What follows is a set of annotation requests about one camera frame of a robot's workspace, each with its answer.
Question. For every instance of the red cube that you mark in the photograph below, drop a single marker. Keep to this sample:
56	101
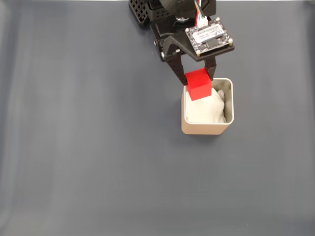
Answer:
199	86

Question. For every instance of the beige square box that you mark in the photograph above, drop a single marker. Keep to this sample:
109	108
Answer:
206	129

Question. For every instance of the white crumpled tissue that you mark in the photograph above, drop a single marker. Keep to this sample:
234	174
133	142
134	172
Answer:
209	110

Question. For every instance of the camera circuit board module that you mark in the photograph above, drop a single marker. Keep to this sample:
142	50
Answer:
209	37

